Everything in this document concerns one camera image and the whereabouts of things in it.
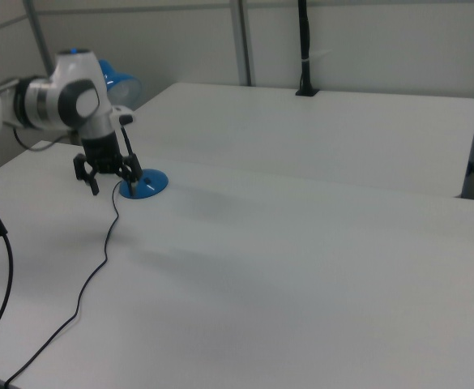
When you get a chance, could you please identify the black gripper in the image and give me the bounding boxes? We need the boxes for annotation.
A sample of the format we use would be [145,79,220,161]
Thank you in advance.
[72,135,143,197]

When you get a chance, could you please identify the blue desk lamp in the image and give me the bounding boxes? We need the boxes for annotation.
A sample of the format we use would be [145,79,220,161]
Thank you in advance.
[97,59,170,201]

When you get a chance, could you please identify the black pole with clamp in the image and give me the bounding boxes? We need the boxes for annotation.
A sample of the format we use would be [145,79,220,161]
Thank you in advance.
[294,0,321,98]

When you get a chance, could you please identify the thin black lamp cable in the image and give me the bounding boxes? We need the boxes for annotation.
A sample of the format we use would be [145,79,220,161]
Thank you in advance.
[3,180,125,389]

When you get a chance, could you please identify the thin grey robot cable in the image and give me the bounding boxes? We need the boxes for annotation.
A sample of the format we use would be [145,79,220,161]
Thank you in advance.
[12,127,74,153]

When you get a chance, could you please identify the grey metal partition post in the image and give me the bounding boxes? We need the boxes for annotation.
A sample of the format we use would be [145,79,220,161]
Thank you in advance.
[230,0,258,87]
[20,0,56,79]

